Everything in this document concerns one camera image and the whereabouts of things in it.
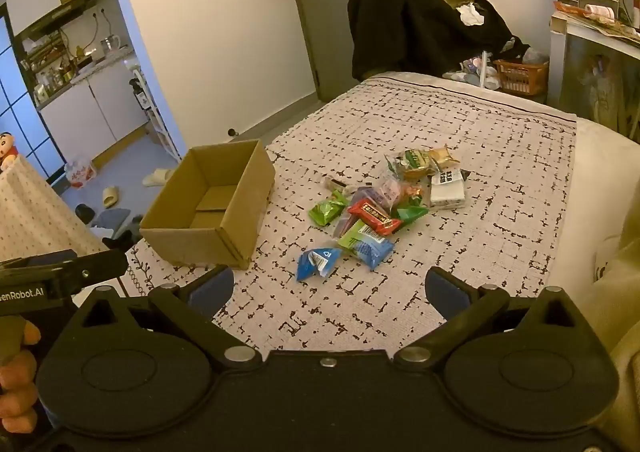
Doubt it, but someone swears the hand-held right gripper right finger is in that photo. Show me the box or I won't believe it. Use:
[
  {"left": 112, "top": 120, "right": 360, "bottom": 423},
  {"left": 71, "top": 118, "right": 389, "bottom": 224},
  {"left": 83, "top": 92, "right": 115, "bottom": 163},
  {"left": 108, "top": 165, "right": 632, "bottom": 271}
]
[{"left": 392, "top": 266, "right": 593, "bottom": 373}]

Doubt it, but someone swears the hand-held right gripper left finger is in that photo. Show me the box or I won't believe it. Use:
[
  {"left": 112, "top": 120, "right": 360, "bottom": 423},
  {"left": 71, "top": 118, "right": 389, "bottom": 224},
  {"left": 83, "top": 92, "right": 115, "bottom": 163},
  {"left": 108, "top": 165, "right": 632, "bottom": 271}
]
[{"left": 75, "top": 265, "right": 263, "bottom": 373}]

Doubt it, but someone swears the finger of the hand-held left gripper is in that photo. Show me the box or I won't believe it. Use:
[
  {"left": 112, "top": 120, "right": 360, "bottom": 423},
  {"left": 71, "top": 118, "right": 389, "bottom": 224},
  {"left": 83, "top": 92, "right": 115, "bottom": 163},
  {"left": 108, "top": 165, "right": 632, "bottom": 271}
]
[{"left": 65, "top": 249, "right": 128, "bottom": 300}]

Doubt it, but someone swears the brown cardboard box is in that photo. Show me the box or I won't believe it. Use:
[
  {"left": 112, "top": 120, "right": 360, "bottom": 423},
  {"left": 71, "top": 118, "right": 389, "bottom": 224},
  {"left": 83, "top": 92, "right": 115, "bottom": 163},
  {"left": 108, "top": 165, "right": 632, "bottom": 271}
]
[{"left": 139, "top": 139, "right": 277, "bottom": 270}]

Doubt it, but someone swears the green pointed snack packet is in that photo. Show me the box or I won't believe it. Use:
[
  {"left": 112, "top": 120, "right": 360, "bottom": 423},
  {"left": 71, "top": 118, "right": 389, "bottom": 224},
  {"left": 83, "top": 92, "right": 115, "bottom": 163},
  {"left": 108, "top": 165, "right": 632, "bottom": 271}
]
[{"left": 391, "top": 196, "right": 431, "bottom": 223}]

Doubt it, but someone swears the green and blue snack packet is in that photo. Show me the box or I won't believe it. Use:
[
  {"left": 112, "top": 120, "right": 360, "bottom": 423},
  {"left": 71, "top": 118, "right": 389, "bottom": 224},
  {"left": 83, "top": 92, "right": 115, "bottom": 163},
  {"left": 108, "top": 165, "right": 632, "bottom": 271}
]
[{"left": 337, "top": 219, "right": 396, "bottom": 273}]

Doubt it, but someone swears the white snack box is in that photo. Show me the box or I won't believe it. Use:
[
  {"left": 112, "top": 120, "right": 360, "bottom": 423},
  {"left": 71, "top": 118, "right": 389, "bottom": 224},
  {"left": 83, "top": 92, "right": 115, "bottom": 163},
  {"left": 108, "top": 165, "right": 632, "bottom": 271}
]
[{"left": 429, "top": 169, "right": 467, "bottom": 211}]

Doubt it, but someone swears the red snack bar packet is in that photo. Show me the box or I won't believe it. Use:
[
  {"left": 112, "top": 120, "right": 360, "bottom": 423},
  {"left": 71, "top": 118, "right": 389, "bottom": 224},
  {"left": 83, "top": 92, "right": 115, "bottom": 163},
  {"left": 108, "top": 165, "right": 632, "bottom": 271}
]
[{"left": 347, "top": 197, "right": 403, "bottom": 235}]

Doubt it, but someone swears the clear pink snack packet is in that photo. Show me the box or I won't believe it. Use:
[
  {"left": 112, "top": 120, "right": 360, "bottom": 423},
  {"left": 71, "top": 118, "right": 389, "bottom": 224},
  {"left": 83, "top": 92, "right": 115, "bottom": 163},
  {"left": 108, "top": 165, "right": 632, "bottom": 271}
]
[{"left": 378, "top": 176, "right": 407, "bottom": 207}]

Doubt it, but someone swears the purple snack packet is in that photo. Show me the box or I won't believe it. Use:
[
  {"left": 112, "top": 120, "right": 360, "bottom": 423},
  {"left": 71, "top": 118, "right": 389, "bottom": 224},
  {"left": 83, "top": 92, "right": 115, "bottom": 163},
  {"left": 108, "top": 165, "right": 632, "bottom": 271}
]
[{"left": 332, "top": 185, "right": 396, "bottom": 238}]

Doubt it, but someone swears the small bright green snack packet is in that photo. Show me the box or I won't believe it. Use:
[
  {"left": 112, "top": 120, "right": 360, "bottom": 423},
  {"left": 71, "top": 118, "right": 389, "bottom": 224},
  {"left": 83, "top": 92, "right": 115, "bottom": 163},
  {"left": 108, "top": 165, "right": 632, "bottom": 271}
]
[{"left": 308, "top": 191, "right": 349, "bottom": 227}]

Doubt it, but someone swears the brown pastry packet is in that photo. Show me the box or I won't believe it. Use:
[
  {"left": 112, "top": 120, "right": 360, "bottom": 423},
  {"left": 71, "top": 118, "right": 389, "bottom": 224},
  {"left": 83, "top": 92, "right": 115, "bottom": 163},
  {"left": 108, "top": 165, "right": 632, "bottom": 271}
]
[{"left": 427, "top": 145, "right": 462, "bottom": 172}]

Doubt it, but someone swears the person's left hand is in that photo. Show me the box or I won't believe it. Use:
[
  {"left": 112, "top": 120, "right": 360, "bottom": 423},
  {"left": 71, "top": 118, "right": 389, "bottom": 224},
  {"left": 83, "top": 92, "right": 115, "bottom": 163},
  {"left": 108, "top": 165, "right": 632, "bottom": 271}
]
[{"left": 0, "top": 319, "right": 42, "bottom": 435}]

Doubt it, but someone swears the floral tablecloth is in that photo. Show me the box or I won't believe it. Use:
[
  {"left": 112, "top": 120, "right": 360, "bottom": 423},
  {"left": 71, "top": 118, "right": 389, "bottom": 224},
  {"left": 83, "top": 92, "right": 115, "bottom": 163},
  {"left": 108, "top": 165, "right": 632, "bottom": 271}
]
[{"left": 0, "top": 155, "right": 108, "bottom": 263}]

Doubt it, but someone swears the red and white plastic bag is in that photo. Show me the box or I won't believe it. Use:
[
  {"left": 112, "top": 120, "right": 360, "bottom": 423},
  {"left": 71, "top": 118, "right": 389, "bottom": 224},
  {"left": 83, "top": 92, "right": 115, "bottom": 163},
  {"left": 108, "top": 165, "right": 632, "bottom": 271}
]
[{"left": 65, "top": 155, "right": 98, "bottom": 189}]

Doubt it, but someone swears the cartoon boy doll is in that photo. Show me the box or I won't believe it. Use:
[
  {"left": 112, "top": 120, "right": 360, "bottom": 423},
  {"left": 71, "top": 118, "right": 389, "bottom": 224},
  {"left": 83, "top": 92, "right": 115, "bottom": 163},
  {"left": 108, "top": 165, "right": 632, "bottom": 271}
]
[{"left": 0, "top": 131, "right": 23, "bottom": 172}]

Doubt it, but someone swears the white shelf rack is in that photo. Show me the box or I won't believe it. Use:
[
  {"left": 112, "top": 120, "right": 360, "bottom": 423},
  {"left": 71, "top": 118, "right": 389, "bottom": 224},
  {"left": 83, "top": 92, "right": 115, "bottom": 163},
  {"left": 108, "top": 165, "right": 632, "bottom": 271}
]
[{"left": 130, "top": 67, "right": 182, "bottom": 163}]

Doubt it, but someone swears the white kitchen cabinet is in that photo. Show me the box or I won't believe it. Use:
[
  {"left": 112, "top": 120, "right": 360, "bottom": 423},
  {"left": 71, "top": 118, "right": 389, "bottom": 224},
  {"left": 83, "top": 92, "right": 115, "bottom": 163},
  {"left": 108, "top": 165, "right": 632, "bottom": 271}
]
[{"left": 37, "top": 60, "right": 151, "bottom": 155}]

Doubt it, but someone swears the glass panel door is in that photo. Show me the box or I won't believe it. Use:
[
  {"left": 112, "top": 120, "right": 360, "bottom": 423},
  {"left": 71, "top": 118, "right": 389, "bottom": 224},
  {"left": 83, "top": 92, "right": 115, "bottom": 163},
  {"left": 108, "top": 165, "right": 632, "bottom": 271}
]
[{"left": 0, "top": 15, "right": 66, "bottom": 183}]

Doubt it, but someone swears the orange plastic basket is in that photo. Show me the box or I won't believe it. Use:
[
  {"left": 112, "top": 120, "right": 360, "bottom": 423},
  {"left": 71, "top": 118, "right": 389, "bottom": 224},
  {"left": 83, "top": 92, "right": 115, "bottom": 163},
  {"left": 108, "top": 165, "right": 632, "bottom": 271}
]
[{"left": 494, "top": 60, "right": 550, "bottom": 96}]

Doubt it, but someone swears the range hood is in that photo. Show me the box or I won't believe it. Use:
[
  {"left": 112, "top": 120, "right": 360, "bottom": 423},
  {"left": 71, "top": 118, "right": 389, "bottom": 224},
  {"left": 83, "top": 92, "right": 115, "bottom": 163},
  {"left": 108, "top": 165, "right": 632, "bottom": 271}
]
[{"left": 15, "top": 0, "right": 106, "bottom": 38}]

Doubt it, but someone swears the white desk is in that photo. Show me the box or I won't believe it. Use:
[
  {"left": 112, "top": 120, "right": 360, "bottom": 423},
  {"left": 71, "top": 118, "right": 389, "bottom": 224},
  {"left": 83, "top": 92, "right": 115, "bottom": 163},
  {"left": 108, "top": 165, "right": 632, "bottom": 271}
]
[{"left": 547, "top": 12, "right": 640, "bottom": 143}]

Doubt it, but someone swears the black coat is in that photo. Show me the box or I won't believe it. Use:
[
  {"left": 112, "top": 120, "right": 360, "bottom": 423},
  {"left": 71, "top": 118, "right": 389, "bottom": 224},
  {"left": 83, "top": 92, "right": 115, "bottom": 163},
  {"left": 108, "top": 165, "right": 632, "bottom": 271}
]
[{"left": 347, "top": 0, "right": 531, "bottom": 80}]

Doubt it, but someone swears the white garment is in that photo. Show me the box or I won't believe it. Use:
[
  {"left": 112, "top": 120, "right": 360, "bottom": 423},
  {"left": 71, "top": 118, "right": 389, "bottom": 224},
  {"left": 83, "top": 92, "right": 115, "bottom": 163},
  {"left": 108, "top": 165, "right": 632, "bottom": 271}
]
[{"left": 457, "top": 2, "right": 486, "bottom": 27}]

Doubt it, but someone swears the grey-green door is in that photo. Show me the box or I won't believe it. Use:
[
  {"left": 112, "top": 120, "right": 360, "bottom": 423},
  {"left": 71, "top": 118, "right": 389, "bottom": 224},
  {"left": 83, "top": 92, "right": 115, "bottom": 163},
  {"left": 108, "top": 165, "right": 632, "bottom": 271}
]
[{"left": 290, "top": 0, "right": 391, "bottom": 103}]

